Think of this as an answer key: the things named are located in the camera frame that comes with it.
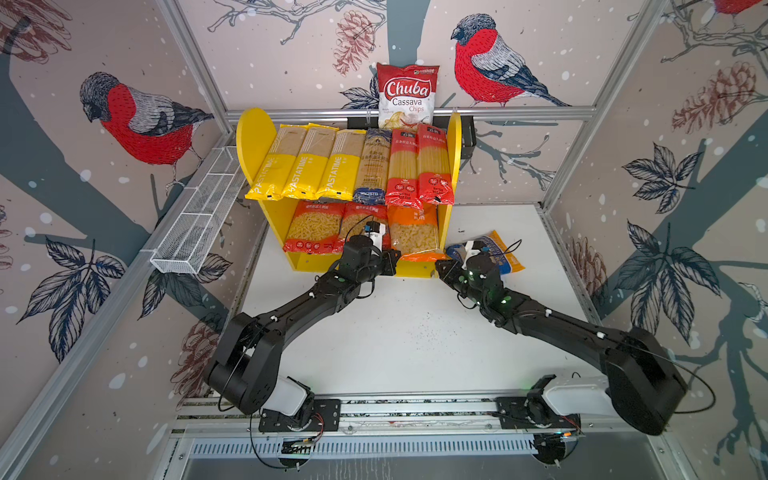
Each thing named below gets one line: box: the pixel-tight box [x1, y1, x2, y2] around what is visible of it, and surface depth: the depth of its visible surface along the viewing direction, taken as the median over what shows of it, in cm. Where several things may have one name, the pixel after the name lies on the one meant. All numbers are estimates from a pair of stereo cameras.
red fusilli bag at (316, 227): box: [283, 201, 345, 255], surface depth 93 cm
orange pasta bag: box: [387, 204, 452, 262], surface depth 89 cm
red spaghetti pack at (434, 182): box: [417, 123, 455, 205], surface depth 71 cm
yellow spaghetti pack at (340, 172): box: [316, 129, 367, 200], surface depth 74 cm
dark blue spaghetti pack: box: [353, 127, 392, 205], surface depth 73 cm
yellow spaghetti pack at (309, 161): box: [281, 122, 339, 199], surface depth 75 cm
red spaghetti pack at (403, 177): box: [386, 128, 423, 207], surface depth 71 cm
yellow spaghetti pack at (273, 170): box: [244, 124, 309, 201], surface depth 75 cm
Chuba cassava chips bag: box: [376, 62, 440, 130], surface depth 87 cm
